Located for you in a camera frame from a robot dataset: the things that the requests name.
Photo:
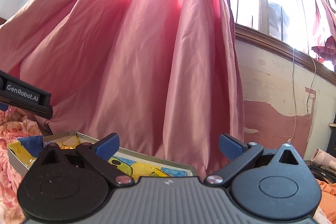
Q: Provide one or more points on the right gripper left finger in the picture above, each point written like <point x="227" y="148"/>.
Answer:
<point x="97" y="155"/>

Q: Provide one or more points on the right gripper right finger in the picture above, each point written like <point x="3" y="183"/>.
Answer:
<point x="241" y="156"/>

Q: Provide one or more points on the floral bed sheet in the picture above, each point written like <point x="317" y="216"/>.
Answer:
<point x="15" y="160"/>

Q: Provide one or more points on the grey cardboard box tray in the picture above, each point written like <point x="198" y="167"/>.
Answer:
<point x="24" y="151"/>

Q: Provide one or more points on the pink hair dryer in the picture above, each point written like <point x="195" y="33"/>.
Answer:
<point x="323" y="158"/>

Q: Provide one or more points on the orange cloth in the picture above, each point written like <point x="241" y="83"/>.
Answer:
<point x="328" y="203"/>

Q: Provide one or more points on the pink curtain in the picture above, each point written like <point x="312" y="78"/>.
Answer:
<point x="162" y="74"/>

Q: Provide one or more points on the window frame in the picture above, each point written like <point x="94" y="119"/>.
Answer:
<point x="280" y="3"/>

